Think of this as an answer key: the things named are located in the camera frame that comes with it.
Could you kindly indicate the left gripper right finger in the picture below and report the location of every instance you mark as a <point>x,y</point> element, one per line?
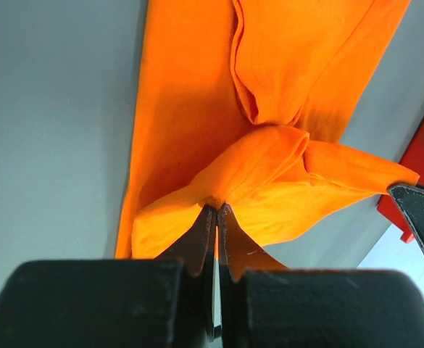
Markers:
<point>237,254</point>

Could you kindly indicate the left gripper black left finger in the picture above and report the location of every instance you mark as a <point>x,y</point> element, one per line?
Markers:
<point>194,303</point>

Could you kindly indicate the orange t shirt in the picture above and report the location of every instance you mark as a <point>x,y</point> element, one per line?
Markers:
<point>245,103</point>

